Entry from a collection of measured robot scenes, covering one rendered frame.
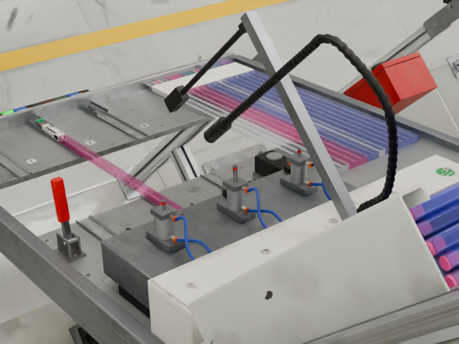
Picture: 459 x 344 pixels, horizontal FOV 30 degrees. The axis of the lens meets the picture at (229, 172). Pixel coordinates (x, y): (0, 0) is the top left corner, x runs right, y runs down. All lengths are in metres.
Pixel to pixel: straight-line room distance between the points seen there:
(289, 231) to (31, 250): 0.35
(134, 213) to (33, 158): 0.26
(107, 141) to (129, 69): 1.12
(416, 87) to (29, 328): 1.00
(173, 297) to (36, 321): 0.69
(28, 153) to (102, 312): 0.49
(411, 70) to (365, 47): 1.10
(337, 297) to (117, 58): 2.00
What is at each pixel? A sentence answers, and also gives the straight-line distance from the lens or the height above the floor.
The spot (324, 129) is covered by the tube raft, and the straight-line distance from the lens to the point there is 1.47.
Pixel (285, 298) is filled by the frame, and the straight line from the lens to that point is 0.68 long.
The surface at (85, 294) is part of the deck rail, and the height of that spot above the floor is 1.13.
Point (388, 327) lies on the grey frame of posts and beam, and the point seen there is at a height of 1.67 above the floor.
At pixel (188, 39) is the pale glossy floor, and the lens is 2.71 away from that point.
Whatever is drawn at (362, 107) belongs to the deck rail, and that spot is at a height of 1.00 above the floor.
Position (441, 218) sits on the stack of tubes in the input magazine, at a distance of 0.66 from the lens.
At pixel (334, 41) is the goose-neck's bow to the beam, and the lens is 0.85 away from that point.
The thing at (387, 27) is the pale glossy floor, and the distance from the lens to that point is 3.21.
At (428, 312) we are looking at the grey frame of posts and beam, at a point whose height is 1.71.
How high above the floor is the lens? 2.11
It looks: 55 degrees down
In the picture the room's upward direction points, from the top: 52 degrees clockwise
